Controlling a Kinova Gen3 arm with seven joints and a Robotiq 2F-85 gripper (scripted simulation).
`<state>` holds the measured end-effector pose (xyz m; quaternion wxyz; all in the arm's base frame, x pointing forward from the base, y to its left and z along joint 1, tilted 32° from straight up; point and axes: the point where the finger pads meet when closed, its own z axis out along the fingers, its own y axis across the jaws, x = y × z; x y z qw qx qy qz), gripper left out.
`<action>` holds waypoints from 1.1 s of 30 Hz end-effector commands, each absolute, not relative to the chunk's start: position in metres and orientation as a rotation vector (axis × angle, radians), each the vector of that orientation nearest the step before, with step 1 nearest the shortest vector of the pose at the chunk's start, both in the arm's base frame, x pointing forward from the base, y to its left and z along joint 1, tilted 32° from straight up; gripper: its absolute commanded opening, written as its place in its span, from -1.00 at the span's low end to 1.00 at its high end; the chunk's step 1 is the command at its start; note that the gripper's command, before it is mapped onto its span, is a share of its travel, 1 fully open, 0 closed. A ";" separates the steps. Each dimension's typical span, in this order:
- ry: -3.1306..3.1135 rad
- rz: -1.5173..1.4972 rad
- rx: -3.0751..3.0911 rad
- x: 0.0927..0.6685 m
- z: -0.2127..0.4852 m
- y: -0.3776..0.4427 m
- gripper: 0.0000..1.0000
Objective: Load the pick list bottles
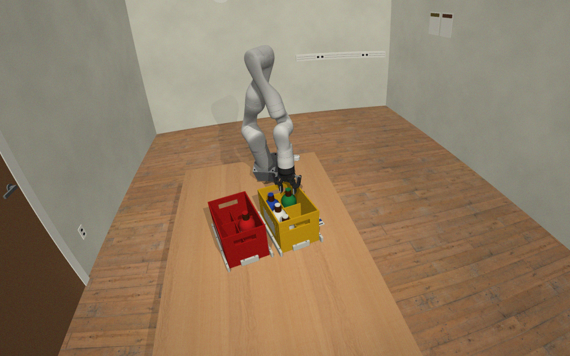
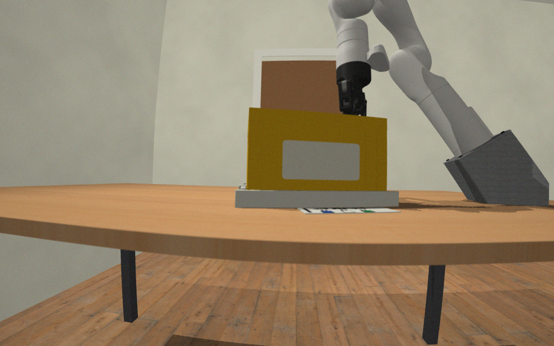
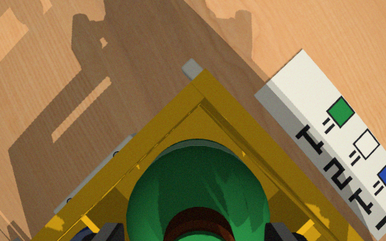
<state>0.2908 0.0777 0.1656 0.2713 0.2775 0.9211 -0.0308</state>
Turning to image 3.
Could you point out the white paper pick list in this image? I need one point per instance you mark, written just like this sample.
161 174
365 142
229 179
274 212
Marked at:
332 135

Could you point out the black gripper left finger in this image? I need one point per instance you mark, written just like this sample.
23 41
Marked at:
109 232

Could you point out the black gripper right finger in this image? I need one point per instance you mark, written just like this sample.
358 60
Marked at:
278 231

